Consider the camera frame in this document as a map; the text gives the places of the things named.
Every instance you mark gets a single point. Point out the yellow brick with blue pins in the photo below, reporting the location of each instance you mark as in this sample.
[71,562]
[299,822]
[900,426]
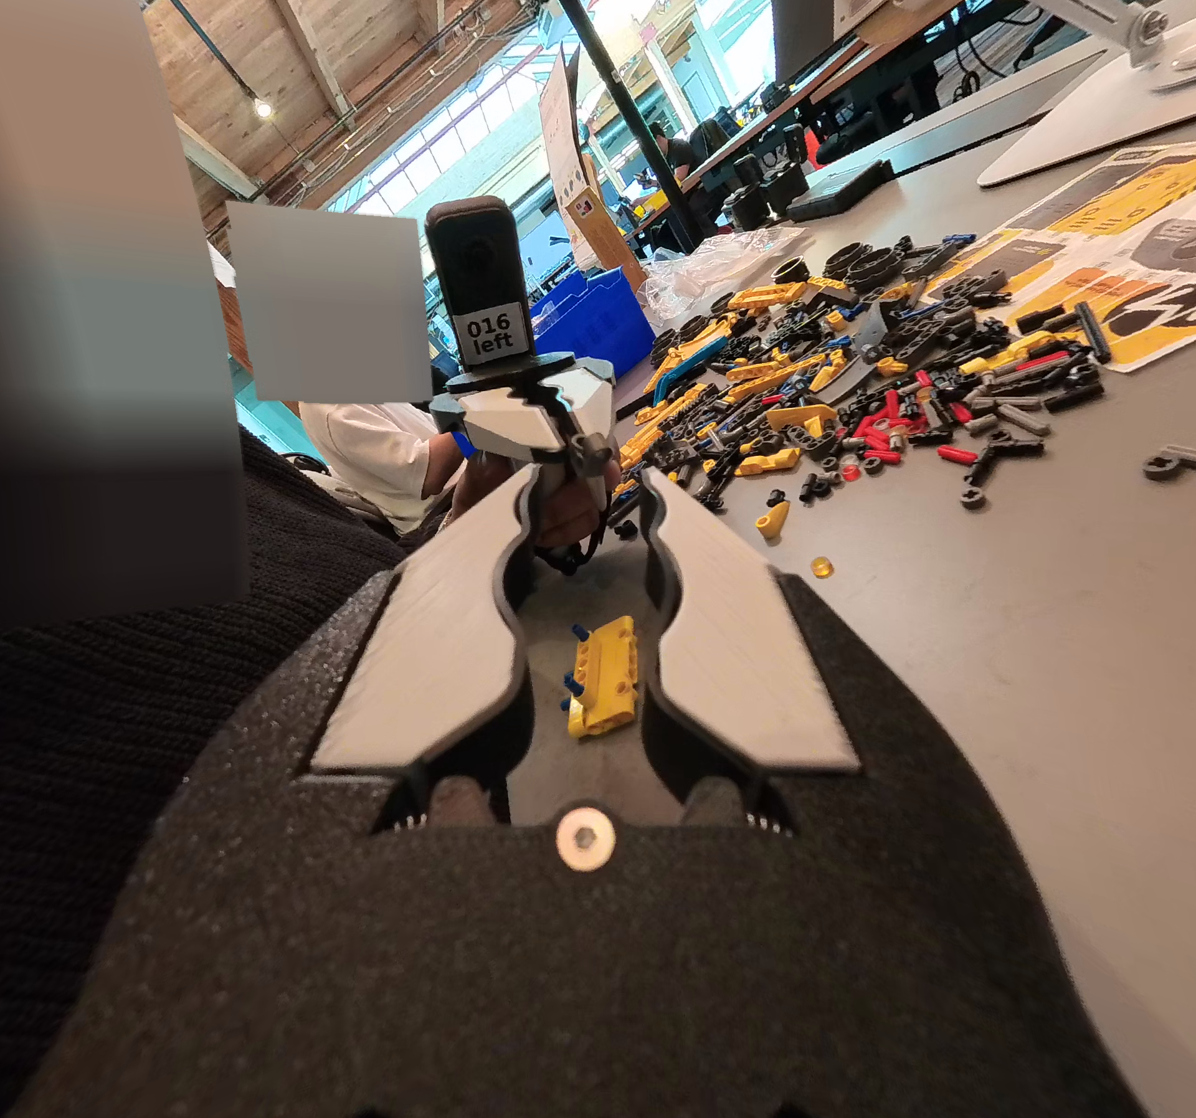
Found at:
[606,679]

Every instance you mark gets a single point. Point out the ceiling light bulb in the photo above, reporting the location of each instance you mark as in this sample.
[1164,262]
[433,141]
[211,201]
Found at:
[263,106]

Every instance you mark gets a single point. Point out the white metal stand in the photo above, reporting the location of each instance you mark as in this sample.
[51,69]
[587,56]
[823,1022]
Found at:
[1074,137]

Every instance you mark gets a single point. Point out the yellow tapered connector piece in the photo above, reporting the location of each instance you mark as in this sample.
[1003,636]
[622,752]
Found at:
[772,521]

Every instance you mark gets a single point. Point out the pile of toy building pieces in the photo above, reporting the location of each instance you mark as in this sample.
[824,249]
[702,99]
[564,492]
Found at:
[767,299]

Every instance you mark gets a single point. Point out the flat black case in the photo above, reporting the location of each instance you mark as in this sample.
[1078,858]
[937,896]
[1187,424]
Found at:
[841,193]

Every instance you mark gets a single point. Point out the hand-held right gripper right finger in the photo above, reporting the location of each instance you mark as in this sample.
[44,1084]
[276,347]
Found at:
[746,660]

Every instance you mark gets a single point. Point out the wooden board with tags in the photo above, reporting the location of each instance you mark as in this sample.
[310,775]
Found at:
[598,231]

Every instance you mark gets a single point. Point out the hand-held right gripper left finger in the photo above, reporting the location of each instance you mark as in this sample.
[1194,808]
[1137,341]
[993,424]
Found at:
[420,660]

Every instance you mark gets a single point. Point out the person's left hand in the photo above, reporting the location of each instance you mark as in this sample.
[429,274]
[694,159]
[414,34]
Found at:
[574,514]

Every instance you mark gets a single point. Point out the orange translucent round stud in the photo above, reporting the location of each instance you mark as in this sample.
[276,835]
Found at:
[823,566]

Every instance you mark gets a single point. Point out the grey axle pin piece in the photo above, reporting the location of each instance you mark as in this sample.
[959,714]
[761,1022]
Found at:
[1162,466]

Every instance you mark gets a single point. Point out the black charger block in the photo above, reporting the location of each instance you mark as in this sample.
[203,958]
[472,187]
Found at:
[746,203]
[790,193]

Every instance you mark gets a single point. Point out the blue bin with square tag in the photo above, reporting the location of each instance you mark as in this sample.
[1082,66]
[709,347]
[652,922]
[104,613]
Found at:
[598,325]

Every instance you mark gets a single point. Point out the black metal post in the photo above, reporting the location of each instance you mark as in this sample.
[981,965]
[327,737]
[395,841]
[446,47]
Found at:
[604,62]

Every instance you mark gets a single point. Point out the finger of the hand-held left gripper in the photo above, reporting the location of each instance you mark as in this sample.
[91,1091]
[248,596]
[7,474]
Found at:
[593,409]
[508,426]

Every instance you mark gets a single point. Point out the clear plastic bag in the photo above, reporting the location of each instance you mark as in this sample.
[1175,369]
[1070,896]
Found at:
[711,262]

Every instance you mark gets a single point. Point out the yellow grey sticker sheet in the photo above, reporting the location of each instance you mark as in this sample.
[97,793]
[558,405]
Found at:
[1149,203]

